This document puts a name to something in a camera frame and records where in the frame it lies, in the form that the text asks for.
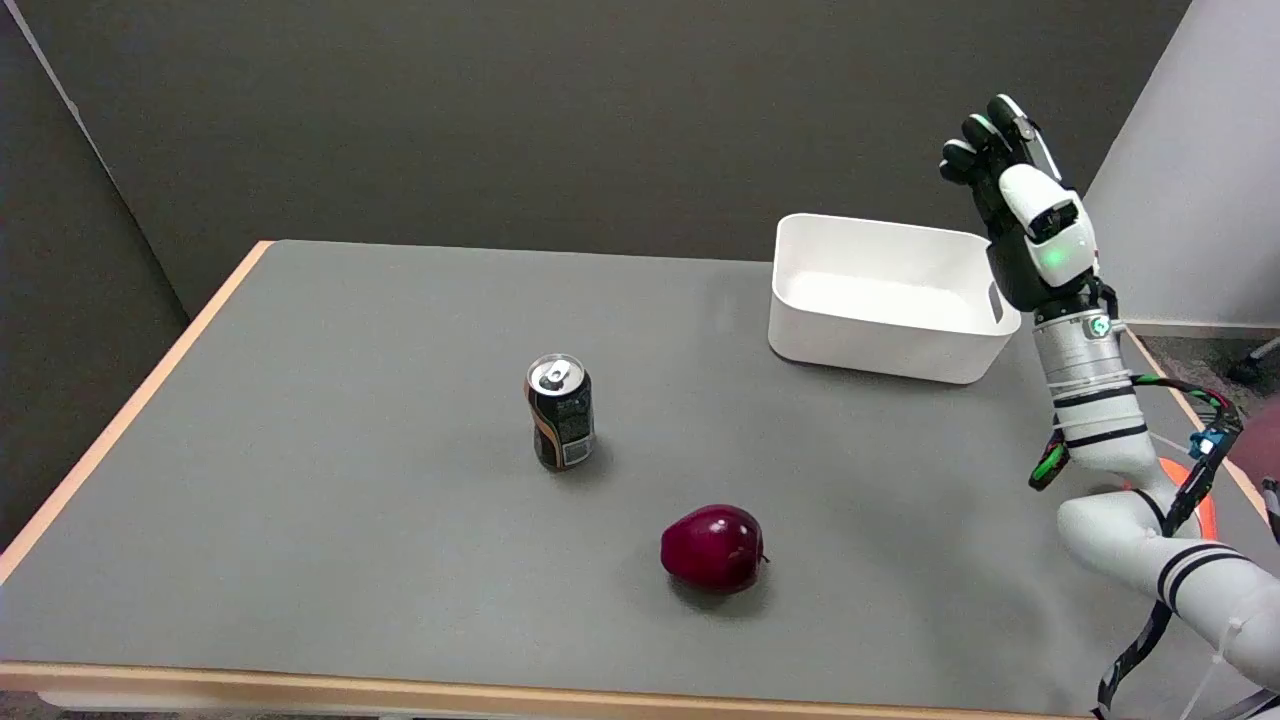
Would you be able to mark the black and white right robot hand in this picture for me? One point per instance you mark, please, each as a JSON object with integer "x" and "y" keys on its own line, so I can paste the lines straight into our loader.
{"x": 1040, "y": 225}

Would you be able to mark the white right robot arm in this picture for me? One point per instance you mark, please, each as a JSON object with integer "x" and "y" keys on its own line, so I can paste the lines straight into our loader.
{"x": 1100, "y": 400}

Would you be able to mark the black soda can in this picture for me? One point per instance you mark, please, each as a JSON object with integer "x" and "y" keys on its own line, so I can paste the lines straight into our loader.
{"x": 561, "y": 412}

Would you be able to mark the white plastic bin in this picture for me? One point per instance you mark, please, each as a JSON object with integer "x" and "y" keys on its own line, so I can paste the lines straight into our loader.
{"x": 885, "y": 296}

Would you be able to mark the black chair caster leg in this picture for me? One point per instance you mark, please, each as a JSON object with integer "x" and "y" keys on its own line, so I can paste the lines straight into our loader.
{"x": 1256, "y": 364}

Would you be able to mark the dark red apple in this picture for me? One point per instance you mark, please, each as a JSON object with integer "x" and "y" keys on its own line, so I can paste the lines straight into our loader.
{"x": 712, "y": 548}

